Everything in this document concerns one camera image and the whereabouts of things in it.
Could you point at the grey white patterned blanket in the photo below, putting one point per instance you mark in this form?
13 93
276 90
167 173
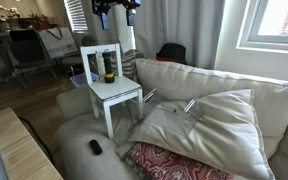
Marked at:
129 62

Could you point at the white shopping bag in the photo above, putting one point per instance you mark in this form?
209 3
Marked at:
58 42

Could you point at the beige sofa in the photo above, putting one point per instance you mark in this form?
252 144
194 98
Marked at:
176 82

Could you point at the small white wooden chair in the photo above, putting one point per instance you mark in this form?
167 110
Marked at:
104 95

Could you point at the black fedora hat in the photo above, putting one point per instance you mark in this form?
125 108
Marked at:
172 52

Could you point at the black office chair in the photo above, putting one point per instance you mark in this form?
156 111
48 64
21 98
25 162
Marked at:
27 50

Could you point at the large beige cushion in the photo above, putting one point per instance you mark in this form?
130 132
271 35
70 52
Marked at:
226 136

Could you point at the blue plastic bin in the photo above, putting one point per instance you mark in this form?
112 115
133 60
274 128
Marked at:
80 79

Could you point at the red patterned cushion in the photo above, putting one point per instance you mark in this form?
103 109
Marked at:
161 164

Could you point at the clear acrylic box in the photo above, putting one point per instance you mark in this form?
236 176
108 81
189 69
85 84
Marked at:
178 116

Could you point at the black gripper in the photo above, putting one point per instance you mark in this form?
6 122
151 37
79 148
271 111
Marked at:
101 7

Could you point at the white window frame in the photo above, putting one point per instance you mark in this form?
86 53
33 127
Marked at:
264 26

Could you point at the black yellow torch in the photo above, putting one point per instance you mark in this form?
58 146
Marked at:
109 77

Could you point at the window blind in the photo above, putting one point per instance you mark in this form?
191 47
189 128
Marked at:
76 16

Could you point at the light wooden table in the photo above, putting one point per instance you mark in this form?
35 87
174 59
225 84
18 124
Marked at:
22 158

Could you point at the black remote control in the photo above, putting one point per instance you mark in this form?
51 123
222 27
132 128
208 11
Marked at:
95 147

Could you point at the white grey curtain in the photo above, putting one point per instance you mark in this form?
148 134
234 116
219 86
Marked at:
195 24

